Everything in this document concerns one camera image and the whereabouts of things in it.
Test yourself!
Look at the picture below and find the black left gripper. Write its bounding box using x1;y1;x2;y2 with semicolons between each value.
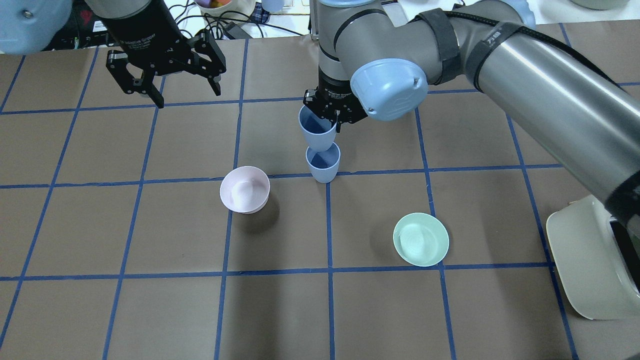
105;0;227;109

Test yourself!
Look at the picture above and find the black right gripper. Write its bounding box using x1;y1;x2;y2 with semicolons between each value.
302;70;368;133

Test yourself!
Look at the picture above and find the blue cup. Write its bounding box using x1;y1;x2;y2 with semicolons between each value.
305;142;342;183
298;105;338;152

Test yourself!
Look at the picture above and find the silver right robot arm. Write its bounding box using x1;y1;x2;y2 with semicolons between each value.
304;0;639;231

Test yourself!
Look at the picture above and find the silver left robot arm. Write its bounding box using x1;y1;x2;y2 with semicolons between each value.
0;0;227;109

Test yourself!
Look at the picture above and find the bowl of foam cubes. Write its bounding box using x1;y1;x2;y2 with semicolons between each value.
194;0;256;19

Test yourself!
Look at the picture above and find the pink bowl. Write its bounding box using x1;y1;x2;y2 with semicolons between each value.
219;166;271;214

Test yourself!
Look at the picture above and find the mint green bowl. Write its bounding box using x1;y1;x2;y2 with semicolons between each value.
392;212;450;267

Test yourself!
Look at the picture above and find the cream toaster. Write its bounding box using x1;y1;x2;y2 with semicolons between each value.
545;194;640;321

